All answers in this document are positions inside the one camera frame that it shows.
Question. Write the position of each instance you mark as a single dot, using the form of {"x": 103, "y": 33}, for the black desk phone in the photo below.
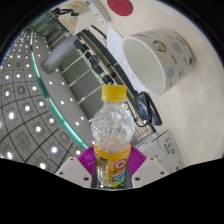
{"x": 148, "y": 110}

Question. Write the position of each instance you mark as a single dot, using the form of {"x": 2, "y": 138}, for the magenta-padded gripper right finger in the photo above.
{"x": 150, "y": 170}

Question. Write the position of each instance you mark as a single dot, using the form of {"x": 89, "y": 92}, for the white dotted mug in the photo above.
{"x": 146, "y": 63}

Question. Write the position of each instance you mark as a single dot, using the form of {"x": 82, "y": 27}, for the row of black office chairs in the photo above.
{"x": 95, "y": 61}

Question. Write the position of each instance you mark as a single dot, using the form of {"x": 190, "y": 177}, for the small tan cardboard box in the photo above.
{"x": 78, "y": 18}

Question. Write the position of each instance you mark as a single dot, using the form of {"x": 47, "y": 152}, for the ceiling lights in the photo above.
{"x": 26, "y": 108}

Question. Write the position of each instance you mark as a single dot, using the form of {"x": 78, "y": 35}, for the white remote control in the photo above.
{"x": 99, "y": 11}

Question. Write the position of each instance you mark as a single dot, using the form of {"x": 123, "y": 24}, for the yellow-capped clear drink bottle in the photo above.
{"x": 112, "y": 160}

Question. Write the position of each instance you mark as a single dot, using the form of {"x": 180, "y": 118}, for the flat round red coaster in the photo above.
{"x": 120, "y": 7}

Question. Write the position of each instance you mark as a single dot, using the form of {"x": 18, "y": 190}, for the long curved conference desk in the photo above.
{"x": 110, "y": 66}

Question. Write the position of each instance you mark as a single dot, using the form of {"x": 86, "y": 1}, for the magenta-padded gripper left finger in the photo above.
{"x": 72, "y": 170}

